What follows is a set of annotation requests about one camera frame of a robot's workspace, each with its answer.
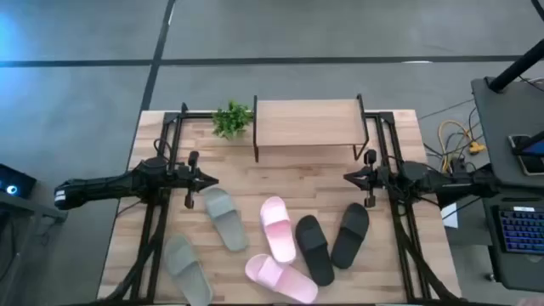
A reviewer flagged black slide sandal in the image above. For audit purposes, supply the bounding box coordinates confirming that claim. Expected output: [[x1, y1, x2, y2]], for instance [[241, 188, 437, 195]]
[[295, 214, 336, 287], [330, 202, 371, 270]]

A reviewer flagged wooden shelf with black frame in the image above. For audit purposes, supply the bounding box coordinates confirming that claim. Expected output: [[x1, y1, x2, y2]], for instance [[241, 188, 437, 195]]
[[252, 93, 371, 163]]

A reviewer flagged backlit keyboard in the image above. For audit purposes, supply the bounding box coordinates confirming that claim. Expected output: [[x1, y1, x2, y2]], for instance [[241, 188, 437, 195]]
[[492, 205, 544, 256]]

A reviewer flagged small green potted plant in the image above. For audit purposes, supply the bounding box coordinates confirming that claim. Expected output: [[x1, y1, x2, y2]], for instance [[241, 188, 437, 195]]
[[211, 99, 255, 141]]

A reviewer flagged grey slide sandal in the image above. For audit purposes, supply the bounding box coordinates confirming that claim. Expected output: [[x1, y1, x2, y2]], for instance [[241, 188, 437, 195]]
[[202, 186, 250, 252], [163, 235, 213, 306]]

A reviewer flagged grey cart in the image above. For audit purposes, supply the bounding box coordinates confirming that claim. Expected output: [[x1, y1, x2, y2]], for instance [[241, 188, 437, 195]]
[[470, 76, 544, 294]]

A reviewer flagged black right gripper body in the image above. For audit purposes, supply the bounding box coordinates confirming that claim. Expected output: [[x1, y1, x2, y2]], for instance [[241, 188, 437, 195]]
[[343, 165, 390, 194]]

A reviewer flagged yellow cable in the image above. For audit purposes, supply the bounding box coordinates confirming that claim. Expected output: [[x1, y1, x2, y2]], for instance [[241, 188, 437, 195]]
[[438, 120, 487, 172]]

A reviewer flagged black round pole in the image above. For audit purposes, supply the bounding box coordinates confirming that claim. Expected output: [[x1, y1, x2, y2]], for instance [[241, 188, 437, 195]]
[[487, 40, 544, 94]]

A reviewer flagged black metal rig frame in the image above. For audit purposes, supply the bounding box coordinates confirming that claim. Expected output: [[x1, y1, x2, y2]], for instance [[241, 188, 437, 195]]
[[101, 101, 464, 306]]

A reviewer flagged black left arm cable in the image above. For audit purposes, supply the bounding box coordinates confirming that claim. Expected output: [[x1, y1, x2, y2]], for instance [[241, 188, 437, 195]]
[[153, 138, 173, 161]]

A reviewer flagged black diagonal beam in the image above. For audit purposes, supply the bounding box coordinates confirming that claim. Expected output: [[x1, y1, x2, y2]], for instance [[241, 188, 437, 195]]
[[437, 186, 484, 209]]

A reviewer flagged white paper sheet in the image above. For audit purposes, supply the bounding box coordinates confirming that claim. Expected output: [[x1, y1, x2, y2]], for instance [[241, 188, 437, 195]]
[[440, 202, 460, 230]]

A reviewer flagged black device with blue light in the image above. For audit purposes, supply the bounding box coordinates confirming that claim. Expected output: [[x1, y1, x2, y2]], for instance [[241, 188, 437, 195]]
[[0, 163, 37, 199]]

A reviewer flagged black power strip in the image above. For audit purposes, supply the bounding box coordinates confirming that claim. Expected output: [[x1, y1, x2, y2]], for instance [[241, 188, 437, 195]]
[[450, 156, 468, 175]]

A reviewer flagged grey metal stand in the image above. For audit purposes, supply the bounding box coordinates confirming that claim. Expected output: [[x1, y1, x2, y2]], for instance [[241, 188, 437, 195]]
[[0, 190, 69, 306]]

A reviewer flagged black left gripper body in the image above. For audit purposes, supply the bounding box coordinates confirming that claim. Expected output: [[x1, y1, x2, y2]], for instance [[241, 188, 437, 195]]
[[172, 165, 220, 194]]

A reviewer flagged smartphone with dark screen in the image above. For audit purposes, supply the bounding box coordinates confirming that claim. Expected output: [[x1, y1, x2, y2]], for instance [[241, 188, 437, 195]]
[[508, 133, 544, 177]]

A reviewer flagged pink slide sandal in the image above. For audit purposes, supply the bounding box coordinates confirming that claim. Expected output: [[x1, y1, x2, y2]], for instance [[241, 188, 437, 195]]
[[244, 253, 319, 305], [259, 195, 298, 264]]

